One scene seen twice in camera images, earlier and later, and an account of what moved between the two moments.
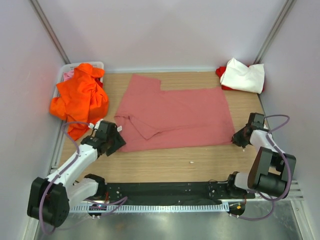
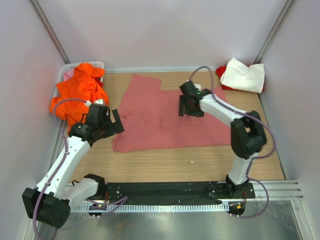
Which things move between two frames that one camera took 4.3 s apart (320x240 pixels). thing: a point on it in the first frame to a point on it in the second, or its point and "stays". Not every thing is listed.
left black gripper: (114, 141) to (114, 122)
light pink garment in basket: (68, 75) stays
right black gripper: (242, 136) to (188, 109)
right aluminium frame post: (286, 9) stays
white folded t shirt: (236, 75) stays
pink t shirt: (148, 118) stays
